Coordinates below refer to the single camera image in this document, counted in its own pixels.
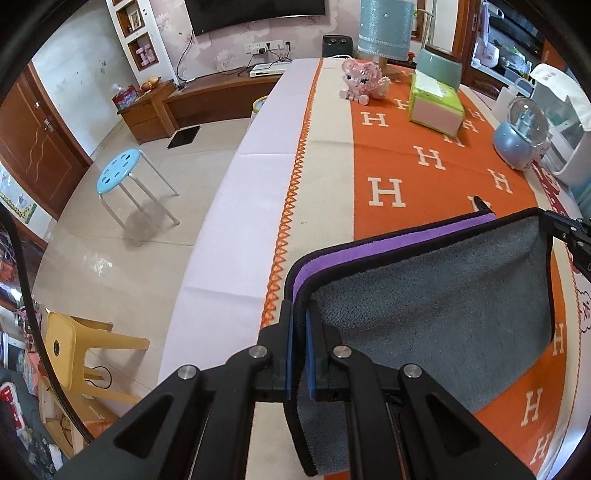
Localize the light blue table lamp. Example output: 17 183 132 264
358 0 415 76

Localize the red tissue box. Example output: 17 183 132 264
112 84 139 110

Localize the wooden TV cabinet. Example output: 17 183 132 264
119 71 280 144

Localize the blue round stool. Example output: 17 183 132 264
95 148 180 229

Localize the green tissue box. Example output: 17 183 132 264
408 70 465 137

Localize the orange H pattern blanket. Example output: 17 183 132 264
260 59 590 479

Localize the teal canister brown lid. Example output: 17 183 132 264
416 48 463 91

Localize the black cable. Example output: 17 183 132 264
0 207 96 444

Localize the black floor scale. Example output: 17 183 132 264
167 125 200 149

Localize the yellow plastic stool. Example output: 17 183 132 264
44 311 150 404

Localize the white storage box appliance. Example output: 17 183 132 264
530 63 590 187

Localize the pale pink tablecloth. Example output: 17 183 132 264
159 104 312 479

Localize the pink toy figure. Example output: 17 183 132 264
339 59 391 106

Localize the blue snow globe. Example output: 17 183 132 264
493 96 550 171

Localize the brown wooden door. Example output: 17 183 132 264
1 63 92 219

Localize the black wall television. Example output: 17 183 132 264
185 0 327 36

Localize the white set-top box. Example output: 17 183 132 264
249 61 290 78

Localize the purple grey towel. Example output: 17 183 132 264
283 208 555 476

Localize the white wall shelf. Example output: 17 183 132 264
105 0 176 85

